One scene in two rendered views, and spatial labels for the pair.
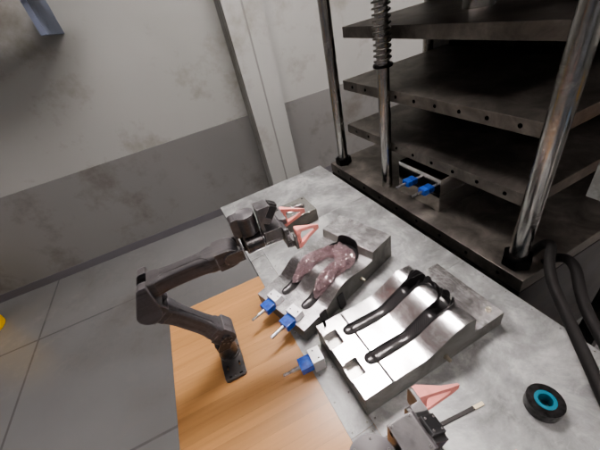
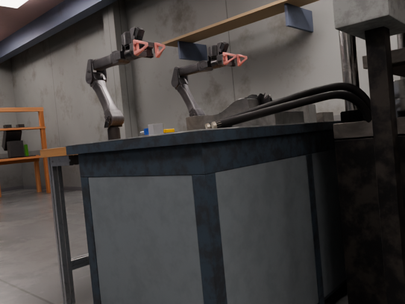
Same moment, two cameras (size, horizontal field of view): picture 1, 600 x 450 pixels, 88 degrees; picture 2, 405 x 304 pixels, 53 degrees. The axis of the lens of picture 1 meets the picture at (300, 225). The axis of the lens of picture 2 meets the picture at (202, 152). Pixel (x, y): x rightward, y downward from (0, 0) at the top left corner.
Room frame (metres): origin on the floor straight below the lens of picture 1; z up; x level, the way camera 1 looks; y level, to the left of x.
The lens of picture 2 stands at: (-0.63, -1.79, 0.77)
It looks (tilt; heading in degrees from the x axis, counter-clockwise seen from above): 2 degrees down; 59
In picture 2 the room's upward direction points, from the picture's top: 5 degrees counter-clockwise
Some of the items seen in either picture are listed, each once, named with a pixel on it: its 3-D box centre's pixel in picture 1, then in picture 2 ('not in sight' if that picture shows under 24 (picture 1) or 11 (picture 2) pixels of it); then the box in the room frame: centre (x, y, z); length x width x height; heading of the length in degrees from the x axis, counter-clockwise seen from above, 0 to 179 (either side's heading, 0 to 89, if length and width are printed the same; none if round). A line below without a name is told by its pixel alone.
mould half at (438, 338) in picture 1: (407, 320); (242, 116); (0.55, -0.25, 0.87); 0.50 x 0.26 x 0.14; 108
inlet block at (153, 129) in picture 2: not in sight; (149, 131); (0.07, -0.23, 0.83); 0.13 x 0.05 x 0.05; 100
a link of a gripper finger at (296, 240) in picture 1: (301, 229); (231, 58); (0.70, 0.00, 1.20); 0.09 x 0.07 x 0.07; 105
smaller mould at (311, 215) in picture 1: (293, 215); (313, 119); (1.31, 0.02, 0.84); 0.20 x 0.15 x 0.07; 108
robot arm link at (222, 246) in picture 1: (188, 278); (192, 74); (0.64, 0.33, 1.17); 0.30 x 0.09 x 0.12; 105
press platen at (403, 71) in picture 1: (478, 76); not in sight; (1.40, -0.95, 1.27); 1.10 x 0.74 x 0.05; 18
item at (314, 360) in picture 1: (303, 365); not in sight; (0.52, 0.10, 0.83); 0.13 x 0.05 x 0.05; 104
